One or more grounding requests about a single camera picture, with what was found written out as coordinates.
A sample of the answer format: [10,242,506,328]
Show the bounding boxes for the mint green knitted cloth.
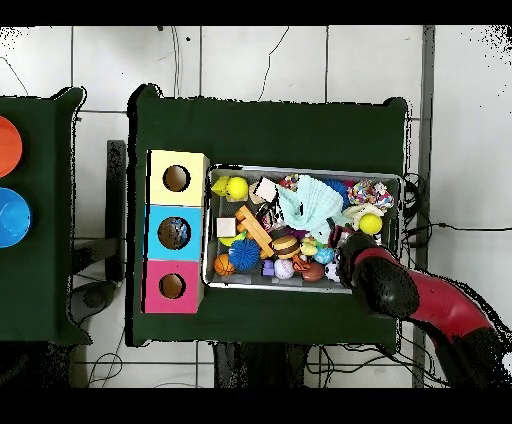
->
[276,174,353,244]

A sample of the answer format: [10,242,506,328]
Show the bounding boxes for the packet with blue label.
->
[171,219,190,246]

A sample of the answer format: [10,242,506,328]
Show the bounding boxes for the silver mesh bin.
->
[202,163,405,296]

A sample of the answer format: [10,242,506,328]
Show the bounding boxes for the wooden box with three holes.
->
[141,149,210,315]

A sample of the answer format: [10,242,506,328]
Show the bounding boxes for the small yellow tennis ball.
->
[358,212,384,236]

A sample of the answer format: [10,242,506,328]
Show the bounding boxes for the toy burger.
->
[271,234,302,260]

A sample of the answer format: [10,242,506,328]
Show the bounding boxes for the orange plastic toy block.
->
[235,204,277,260]

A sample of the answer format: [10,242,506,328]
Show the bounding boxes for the wooden cube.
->
[254,176,281,203]
[216,216,239,238]

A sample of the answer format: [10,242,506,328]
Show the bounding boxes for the blue spiky ball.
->
[228,238,262,272]

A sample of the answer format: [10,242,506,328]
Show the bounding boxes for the orange toy basketball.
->
[212,253,237,278]

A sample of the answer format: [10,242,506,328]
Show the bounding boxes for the dark green table cloth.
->
[0,86,93,346]
[126,83,409,347]

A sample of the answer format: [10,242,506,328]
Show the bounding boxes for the yellow cheese wedge toy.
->
[210,175,230,197]

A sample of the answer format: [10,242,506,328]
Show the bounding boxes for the blue plastic bowl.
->
[0,186,32,249]

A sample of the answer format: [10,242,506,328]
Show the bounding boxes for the orange plastic bowl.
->
[0,115,24,179]

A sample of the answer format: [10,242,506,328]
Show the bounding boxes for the black cable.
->
[401,221,512,249]

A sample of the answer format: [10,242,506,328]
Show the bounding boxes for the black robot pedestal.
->
[212,341,309,388]

